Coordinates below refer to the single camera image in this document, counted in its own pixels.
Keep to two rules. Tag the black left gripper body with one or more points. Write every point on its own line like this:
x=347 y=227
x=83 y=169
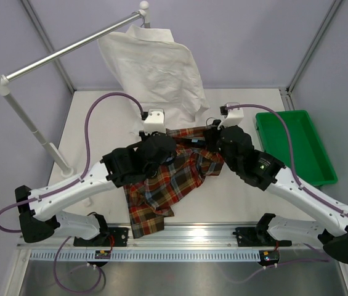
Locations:
x=143 y=136

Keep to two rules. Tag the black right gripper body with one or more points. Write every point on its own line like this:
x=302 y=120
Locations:
x=215 y=140

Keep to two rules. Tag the plaid flannel shirt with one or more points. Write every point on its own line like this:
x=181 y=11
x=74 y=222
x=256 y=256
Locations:
x=149 y=202

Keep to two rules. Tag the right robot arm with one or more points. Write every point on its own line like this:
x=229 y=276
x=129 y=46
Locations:
x=328 y=228

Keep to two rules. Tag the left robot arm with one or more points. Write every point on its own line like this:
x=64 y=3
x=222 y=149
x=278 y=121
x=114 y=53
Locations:
x=42 y=211

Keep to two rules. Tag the white shirt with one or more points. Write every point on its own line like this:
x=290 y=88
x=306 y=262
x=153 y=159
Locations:
x=159 y=72

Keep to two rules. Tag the green plastic bin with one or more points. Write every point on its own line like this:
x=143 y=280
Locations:
x=311 y=161

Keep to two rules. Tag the silver clothes rack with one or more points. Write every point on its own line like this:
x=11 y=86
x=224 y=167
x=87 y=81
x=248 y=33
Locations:
x=49 y=147

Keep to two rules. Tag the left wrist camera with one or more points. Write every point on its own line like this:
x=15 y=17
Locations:
x=153 y=121

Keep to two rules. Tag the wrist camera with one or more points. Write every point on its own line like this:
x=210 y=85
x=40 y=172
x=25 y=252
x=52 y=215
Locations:
x=232 y=113
x=153 y=121

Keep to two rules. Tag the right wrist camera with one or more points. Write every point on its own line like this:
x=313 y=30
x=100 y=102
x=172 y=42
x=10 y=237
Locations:
x=232 y=113

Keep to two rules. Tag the aluminium mounting rail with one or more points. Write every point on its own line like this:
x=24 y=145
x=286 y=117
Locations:
x=173 y=235

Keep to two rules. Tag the white slotted cable duct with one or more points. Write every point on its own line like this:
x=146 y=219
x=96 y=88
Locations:
x=147 y=255

